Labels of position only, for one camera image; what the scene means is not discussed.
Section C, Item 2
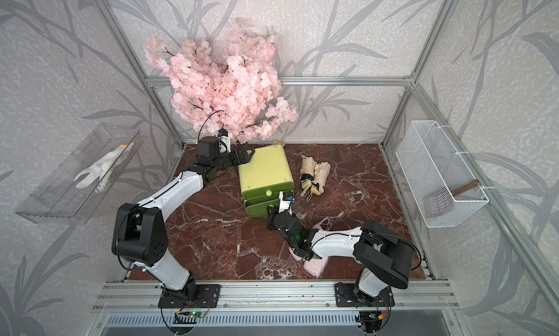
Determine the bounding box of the brown brush in basket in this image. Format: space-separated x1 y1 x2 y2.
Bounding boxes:
422 180 480 218

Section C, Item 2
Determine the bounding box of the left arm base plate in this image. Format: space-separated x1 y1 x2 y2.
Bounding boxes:
158 284 221 309

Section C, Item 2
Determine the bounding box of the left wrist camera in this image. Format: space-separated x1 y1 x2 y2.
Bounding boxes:
218 128 231 153

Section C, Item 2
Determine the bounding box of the pink cherry blossom tree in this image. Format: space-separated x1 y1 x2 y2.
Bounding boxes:
144 29 298 143

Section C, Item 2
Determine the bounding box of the beige folded umbrella right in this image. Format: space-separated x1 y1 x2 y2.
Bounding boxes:
311 162 331 196

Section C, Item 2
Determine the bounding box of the beige folded umbrella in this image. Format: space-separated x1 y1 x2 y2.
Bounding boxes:
299 157 317 197
311 162 331 196

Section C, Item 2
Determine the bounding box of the pink folded umbrella right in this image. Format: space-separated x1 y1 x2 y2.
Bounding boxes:
303 257 330 278

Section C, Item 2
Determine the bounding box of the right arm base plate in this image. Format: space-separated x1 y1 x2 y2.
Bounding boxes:
334 282 395 308

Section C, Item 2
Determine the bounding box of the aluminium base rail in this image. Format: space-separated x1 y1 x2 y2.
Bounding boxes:
92 280 459 313

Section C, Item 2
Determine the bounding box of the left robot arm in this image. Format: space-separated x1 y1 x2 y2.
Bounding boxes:
112 137 256 292

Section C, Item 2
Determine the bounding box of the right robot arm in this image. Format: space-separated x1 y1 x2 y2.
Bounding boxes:
267 206 422 298

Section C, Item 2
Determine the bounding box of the green pink drawer cabinet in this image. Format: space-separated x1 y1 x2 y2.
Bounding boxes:
238 145 294 218

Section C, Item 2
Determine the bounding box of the white wire wall basket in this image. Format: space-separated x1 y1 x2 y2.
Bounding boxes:
396 121 489 228

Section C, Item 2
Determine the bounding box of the beige folded umbrella left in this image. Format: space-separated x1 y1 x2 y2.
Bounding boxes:
299 157 317 197

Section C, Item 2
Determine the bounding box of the clear acrylic wall shelf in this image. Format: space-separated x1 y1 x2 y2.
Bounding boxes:
15 123 144 225

